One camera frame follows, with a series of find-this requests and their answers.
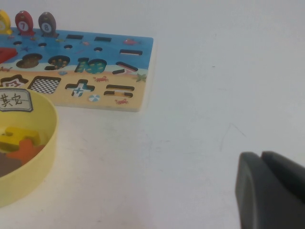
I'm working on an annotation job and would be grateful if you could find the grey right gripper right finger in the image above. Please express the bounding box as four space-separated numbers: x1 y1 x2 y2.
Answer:
261 151 305 191

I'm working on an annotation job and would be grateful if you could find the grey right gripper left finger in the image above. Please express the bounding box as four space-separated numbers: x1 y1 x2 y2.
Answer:
235 152 305 229

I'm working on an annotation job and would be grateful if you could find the colourful wooden number puzzle board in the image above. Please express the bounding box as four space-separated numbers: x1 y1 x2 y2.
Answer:
0 27 154 113

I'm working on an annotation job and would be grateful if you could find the yellow plastic bowl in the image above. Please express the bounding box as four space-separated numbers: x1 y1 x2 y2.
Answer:
0 88 59 208

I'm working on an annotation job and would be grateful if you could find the paper label on yellow bowl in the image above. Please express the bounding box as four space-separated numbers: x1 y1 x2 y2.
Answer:
0 88 34 113

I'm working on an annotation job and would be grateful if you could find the orange wooden plus sign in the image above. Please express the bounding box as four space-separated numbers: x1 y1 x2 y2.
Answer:
6 139 47 165

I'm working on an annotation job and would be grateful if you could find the yellow wooden equals sign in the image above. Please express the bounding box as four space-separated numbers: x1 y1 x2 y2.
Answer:
0 126 41 153

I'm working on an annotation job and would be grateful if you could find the brown wooden fish number eight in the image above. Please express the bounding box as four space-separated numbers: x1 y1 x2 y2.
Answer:
38 11 58 38

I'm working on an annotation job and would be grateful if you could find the red wooden fish number seven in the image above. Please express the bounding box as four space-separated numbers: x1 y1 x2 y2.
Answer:
15 10 35 36

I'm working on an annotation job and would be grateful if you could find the yellow wooden fish number six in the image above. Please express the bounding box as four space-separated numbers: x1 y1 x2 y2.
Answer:
0 10 12 34

